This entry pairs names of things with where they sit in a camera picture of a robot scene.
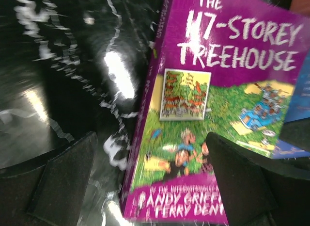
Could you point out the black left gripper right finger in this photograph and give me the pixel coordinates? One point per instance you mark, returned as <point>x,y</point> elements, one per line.
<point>258,191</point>

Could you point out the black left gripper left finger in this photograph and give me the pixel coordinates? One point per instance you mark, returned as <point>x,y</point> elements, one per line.
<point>48,190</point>

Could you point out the purple treehouse book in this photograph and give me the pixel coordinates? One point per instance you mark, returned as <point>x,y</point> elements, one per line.
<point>224,66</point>

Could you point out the blue paperback book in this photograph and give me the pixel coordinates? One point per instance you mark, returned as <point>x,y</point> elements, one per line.
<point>294,138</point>

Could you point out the black marbled table mat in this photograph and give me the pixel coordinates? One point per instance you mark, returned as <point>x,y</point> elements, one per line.
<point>70,67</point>

